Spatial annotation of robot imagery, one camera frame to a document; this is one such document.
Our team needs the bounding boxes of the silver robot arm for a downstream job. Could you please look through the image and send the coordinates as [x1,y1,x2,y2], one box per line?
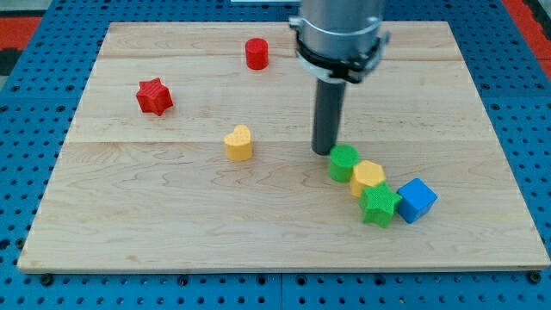
[289,0,390,84]

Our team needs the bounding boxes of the blue cube block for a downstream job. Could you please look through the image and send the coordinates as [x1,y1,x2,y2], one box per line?
[398,178,438,224]

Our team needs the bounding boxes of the yellow heart block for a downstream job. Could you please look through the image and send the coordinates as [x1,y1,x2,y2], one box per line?
[224,124,253,161]

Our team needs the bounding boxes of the green cylinder block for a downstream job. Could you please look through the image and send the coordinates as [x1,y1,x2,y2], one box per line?
[328,145,360,183]

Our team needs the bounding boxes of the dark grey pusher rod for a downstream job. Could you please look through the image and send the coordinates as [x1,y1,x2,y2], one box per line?
[312,79,345,155]

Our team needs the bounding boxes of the wooden board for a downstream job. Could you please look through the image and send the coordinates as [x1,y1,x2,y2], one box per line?
[18,22,550,274]

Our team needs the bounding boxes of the yellow hexagon block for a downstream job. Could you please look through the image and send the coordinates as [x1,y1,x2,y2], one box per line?
[350,160,386,197]

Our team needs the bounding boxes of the red cylinder block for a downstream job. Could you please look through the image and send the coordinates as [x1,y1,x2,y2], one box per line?
[245,38,269,70]

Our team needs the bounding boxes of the green star block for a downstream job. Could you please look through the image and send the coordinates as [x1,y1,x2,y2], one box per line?
[358,182,403,228]

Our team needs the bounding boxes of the red star block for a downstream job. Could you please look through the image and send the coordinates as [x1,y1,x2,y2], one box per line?
[136,77,173,116]

